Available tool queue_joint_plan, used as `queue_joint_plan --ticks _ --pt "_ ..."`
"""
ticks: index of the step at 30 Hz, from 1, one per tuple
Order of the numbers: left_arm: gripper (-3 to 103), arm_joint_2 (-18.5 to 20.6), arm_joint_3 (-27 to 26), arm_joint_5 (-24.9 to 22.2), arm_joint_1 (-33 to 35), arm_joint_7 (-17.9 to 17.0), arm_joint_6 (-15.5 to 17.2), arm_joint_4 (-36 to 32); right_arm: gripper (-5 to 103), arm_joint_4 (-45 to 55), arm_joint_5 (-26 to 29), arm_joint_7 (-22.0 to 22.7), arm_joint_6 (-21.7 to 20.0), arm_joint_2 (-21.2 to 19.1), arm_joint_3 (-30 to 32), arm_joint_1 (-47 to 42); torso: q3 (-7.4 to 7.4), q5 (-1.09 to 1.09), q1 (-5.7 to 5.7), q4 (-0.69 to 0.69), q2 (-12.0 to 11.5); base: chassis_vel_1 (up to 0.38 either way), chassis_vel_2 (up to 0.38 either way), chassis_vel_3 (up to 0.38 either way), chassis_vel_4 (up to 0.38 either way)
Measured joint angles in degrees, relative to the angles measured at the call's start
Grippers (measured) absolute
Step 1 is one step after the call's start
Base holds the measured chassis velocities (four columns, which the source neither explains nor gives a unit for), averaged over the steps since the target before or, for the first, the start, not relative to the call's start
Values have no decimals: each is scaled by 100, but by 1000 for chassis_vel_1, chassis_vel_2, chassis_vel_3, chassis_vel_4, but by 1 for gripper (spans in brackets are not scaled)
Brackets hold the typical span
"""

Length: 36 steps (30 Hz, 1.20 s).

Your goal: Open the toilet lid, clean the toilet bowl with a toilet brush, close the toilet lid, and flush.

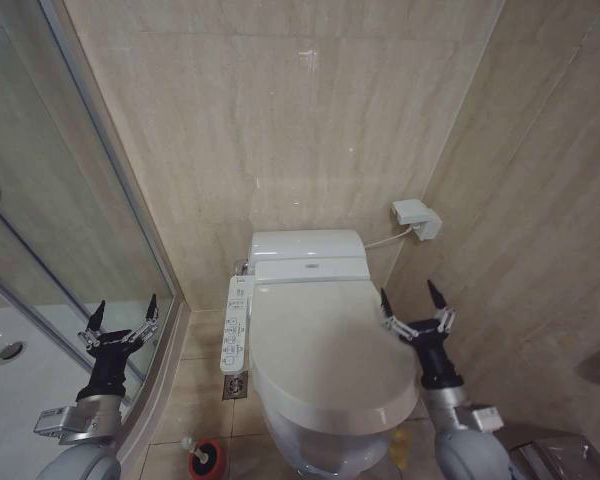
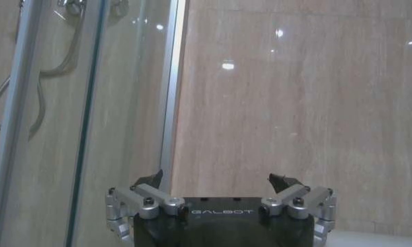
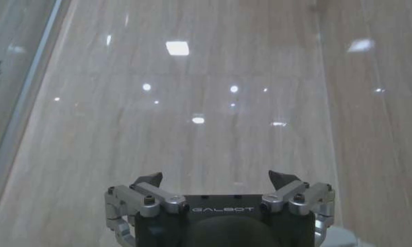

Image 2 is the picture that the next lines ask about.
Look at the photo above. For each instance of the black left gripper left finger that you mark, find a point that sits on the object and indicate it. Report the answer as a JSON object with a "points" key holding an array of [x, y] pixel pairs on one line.
{"points": [[147, 191]]}

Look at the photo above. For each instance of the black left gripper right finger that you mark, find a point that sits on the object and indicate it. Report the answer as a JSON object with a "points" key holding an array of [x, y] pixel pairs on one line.
{"points": [[289, 193]]}

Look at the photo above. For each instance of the white toilet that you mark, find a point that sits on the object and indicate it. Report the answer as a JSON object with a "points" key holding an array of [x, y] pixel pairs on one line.
{"points": [[378, 239]]}

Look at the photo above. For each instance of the glass shower enclosure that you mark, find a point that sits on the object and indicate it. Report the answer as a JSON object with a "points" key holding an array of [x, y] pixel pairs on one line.
{"points": [[90, 103]]}

